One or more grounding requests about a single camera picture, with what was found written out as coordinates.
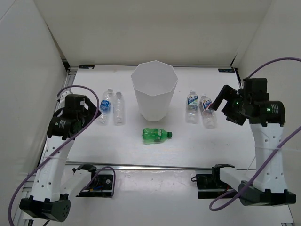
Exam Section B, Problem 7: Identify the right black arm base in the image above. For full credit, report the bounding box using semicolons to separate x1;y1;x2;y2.
191;164;237;199

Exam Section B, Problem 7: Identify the white octagonal plastic bin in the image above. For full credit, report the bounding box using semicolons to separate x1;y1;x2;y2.
131;60;178;121

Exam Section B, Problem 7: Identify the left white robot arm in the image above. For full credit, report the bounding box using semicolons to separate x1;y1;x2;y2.
19;94;100;222

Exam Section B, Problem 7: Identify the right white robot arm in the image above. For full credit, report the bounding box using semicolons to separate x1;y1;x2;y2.
209;78;300;211

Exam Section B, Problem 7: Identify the white green label bottle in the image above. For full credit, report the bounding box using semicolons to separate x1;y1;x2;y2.
186;90;198;124

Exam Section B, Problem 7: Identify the right dark table label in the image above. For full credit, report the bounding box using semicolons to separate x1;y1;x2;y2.
218;68;235;73

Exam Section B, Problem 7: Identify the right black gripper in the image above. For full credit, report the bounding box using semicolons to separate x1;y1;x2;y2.
208;85;251;126

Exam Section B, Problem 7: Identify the green soda bottle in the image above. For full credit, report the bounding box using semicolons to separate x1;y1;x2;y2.
142;128;173;145

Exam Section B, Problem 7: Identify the clear unlabeled plastic bottle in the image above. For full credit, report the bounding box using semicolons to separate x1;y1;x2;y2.
113;90;125;125

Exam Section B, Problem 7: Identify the white pink label bottle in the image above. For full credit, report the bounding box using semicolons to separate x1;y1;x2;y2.
199;94;217;129

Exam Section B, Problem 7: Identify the blue label water bottle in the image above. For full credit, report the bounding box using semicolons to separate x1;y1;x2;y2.
98;88;114;124

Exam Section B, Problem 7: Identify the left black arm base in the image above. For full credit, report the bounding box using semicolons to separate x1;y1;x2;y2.
72;164;116;198

